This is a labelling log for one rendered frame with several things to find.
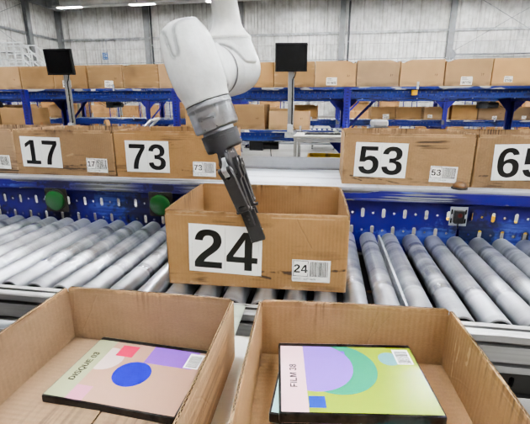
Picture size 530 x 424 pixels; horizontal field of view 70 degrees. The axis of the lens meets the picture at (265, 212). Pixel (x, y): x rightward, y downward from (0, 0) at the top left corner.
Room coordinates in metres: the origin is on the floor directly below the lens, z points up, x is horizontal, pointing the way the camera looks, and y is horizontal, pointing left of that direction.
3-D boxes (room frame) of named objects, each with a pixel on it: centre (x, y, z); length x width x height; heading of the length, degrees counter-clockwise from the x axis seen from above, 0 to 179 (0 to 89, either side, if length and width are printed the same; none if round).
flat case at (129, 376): (0.46, 0.19, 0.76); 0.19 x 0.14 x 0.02; 78
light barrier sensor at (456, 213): (1.10, -0.58, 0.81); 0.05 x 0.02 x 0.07; 81
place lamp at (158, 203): (1.24, 0.36, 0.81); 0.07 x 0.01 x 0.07; 81
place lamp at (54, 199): (1.30, 0.74, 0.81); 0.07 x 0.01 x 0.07; 81
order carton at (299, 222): (0.90, 0.00, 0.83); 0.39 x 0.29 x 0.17; 83
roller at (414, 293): (0.89, -0.35, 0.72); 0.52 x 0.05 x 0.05; 171
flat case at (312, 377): (0.42, -0.11, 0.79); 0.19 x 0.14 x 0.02; 88
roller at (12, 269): (1.04, 0.61, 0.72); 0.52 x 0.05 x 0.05; 171
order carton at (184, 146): (1.46, 0.31, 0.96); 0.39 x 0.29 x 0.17; 81
